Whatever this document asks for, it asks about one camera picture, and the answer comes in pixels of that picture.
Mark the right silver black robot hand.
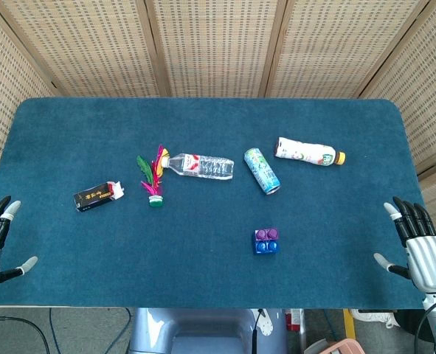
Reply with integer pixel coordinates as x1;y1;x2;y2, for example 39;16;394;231
373;196;436;294

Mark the blue building block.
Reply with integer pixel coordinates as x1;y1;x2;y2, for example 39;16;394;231
253;238;282;255

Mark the purple building block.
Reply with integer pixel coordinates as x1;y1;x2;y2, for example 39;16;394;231
255;227;280;243

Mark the white floor object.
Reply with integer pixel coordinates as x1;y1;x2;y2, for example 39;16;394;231
350;308;400;330

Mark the black carton box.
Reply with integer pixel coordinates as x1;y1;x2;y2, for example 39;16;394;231
72;181;125;214

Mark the pink plastic basket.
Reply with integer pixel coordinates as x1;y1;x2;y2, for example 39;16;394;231
314;339;363;354

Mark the red canister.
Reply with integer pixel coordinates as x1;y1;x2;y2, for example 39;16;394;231
284;308;305;332

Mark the white bottle yellow cap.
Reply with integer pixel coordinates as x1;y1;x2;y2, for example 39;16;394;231
274;136;347;167

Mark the colourful feather shuttlecock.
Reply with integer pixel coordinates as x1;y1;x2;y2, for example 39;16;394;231
136;144;170;208

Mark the light blue drink can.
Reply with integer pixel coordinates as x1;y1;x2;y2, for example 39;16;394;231
243;147;281;195

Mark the blue table cloth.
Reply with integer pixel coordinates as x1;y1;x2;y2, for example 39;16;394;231
0;97;425;310

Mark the blue-grey robot torso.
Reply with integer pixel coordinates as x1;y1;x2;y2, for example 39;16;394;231
128;308;289;354

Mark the clear plastic water bottle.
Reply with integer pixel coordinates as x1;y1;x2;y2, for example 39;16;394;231
165;152;235;181

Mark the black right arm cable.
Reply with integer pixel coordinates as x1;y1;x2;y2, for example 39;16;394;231
414;294;436;354

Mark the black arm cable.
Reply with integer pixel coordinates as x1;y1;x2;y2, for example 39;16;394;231
414;294;436;354
0;314;53;354

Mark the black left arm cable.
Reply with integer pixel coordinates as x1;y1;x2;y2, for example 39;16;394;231
0;314;53;354

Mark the blue floor cable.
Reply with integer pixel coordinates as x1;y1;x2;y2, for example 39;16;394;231
105;308;133;354

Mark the white metal bracket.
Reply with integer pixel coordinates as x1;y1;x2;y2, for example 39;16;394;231
256;309;278;337

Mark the thin black torso cable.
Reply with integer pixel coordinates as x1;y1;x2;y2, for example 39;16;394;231
252;308;263;354

